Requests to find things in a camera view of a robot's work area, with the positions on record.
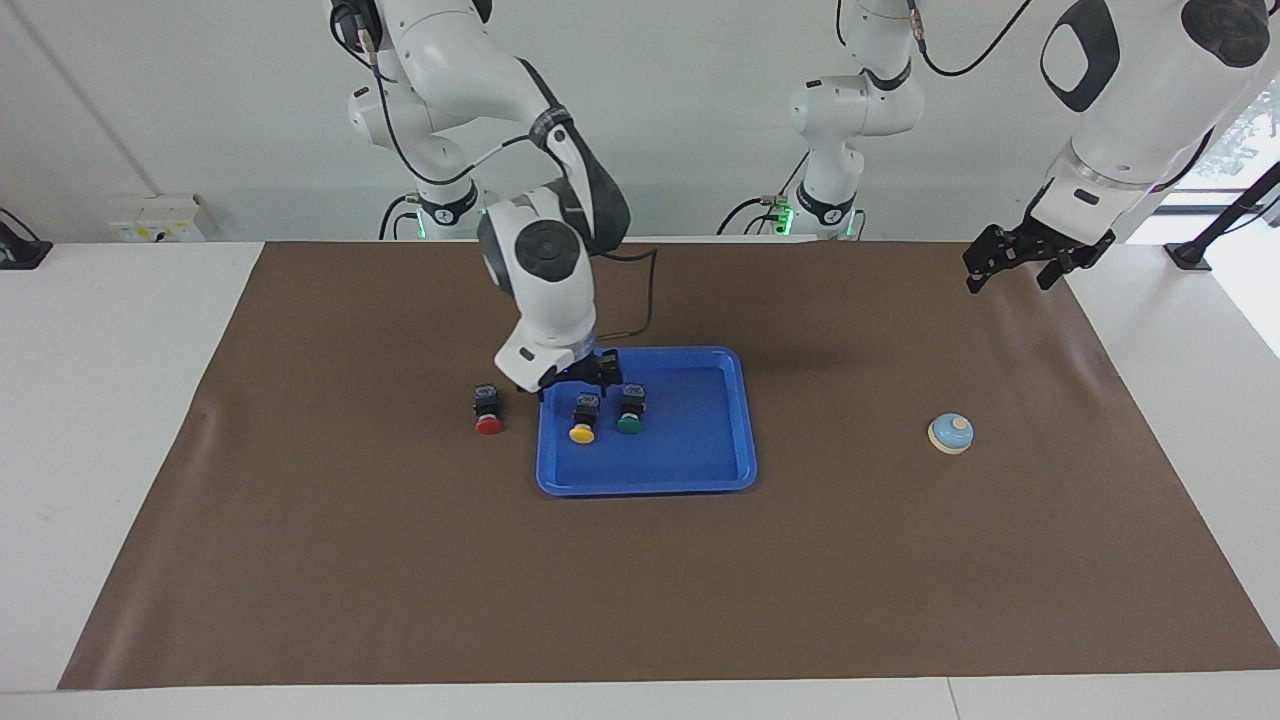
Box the blue plastic tray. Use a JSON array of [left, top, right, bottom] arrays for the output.
[[536, 346, 758, 498]]

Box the black tripod stand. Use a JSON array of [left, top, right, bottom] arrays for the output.
[[1165, 160, 1280, 271]]

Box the brown table mat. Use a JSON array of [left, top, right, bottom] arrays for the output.
[[58, 240, 1280, 691]]

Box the bright window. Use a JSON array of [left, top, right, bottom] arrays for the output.
[[1155, 80, 1280, 213]]

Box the white power box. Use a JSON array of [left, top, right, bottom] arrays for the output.
[[108, 195, 208, 243]]

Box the black clamp stand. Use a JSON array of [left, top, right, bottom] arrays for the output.
[[0, 208, 53, 269]]

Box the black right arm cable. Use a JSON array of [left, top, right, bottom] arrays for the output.
[[335, 10, 659, 341]]

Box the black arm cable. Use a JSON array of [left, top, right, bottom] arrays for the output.
[[905, 0, 1033, 79], [335, 10, 659, 341]]

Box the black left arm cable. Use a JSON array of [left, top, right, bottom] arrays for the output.
[[905, 0, 1033, 79]]

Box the black left base cable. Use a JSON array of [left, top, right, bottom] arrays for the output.
[[715, 150, 811, 237]]

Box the black base cable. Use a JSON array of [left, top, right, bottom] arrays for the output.
[[715, 150, 811, 237], [378, 193, 421, 241]]

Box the black right base cable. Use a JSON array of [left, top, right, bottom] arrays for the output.
[[378, 193, 421, 241]]

